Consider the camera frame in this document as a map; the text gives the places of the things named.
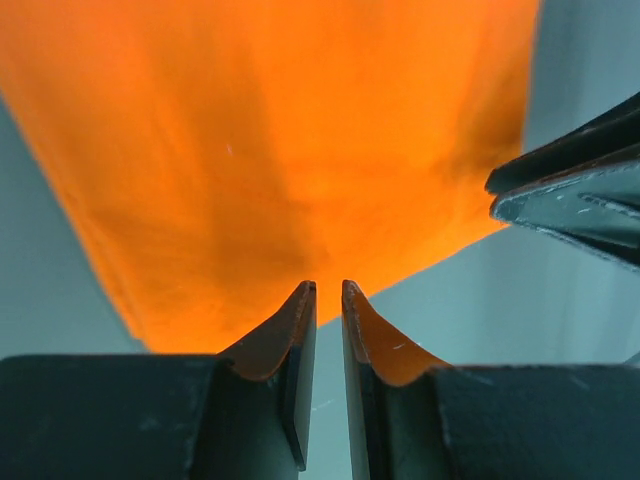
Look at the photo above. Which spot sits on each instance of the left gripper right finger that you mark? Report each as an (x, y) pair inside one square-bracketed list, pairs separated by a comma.
[(414, 416)]

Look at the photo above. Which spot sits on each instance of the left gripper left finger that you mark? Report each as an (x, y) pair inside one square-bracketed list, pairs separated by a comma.
[(243, 413)]

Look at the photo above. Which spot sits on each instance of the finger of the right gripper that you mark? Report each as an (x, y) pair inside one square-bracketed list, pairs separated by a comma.
[(614, 130), (595, 210)]

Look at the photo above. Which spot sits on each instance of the orange t shirt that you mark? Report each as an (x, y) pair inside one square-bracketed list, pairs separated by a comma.
[(210, 155)]

